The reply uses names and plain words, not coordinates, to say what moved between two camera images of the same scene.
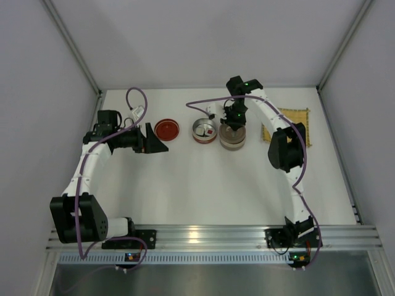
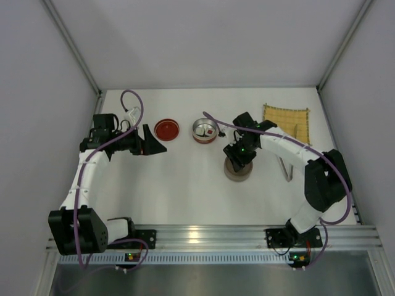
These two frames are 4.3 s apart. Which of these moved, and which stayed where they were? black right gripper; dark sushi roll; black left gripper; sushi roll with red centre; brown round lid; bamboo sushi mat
Moved: brown round lid; black right gripper
Stayed: bamboo sushi mat; sushi roll with red centre; black left gripper; dark sushi roll
